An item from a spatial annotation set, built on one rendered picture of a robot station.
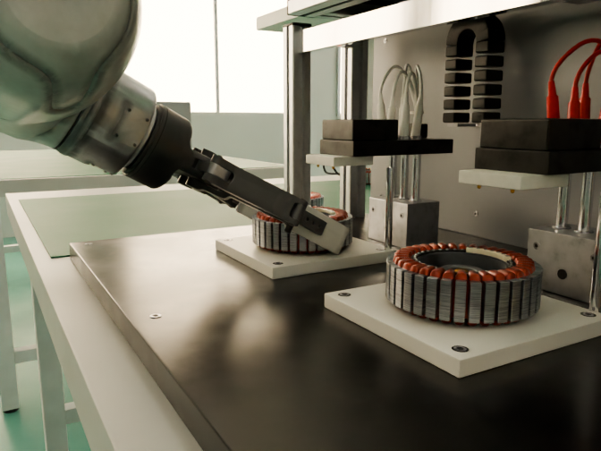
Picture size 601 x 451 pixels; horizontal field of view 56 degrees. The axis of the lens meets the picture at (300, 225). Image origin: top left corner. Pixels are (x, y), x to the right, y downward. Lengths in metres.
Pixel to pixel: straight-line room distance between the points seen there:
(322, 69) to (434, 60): 5.11
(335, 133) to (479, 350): 0.35
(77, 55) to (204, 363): 0.19
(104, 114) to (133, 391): 0.23
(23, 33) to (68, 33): 0.02
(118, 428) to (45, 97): 0.19
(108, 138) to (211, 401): 0.26
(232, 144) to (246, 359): 5.11
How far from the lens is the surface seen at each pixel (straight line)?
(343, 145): 0.63
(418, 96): 0.73
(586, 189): 0.54
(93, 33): 0.31
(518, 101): 0.73
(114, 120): 0.50
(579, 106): 0.53
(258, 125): 5.55
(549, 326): 0.42
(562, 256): 0.53
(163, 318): 0.45
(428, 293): 0.39
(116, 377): 0.42
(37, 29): 0.30
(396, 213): 0.68
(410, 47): 0.87
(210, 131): 5.37
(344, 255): 0.59
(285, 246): 0.58
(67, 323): 0.53
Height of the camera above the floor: 0.92
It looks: 10 degrees down
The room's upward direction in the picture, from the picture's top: straight up
